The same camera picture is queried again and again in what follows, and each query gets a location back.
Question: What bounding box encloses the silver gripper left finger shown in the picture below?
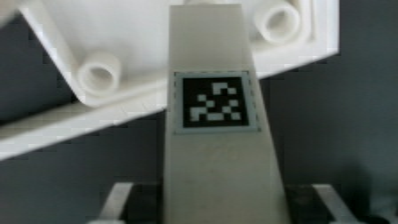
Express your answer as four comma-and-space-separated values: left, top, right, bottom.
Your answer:
87, 181, 165, 224

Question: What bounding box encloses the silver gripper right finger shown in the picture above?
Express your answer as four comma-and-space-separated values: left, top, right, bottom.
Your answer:
282, 183, 362, 224

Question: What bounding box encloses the white desk top tray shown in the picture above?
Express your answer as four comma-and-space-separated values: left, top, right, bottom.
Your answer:
19, 0, 339, 107

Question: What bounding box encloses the white front fence rail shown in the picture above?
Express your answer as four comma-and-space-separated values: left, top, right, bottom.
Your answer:
0, 89, 167, 161

